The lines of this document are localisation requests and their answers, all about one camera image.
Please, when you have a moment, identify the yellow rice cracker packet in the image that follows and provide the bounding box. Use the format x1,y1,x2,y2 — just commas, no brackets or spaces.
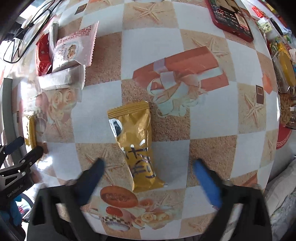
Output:
22,115,37,149

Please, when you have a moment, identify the gold snack packet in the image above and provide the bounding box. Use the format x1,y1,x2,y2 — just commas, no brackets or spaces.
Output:
107,101,166,192

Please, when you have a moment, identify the left blue gloved hand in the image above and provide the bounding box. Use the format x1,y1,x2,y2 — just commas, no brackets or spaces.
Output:
1,196,22,226

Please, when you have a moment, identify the dark green white tray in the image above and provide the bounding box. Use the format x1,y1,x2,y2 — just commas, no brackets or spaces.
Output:
1,78,16,143

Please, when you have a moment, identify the pink plain snack packet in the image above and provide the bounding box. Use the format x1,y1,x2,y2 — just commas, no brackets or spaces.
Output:
38,65,86,90

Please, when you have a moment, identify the long red snack packet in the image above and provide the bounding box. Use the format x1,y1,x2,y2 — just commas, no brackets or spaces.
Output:
35,33,52,76

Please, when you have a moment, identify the pink cranberry packet right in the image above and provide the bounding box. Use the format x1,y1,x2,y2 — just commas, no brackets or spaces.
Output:
52,22,99,73

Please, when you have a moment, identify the clear dark biscuit packet upright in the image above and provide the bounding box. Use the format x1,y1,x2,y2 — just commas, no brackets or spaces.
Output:
48,22,59,52

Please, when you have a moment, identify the yellow lidded jar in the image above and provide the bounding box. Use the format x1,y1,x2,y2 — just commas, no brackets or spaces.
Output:
272,51,295,93

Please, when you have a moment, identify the small white box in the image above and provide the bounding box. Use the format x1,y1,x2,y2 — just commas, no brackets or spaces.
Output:
257,18,273,34

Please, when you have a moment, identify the black charger cable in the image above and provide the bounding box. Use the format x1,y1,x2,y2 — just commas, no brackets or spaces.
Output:
3,0,63,64

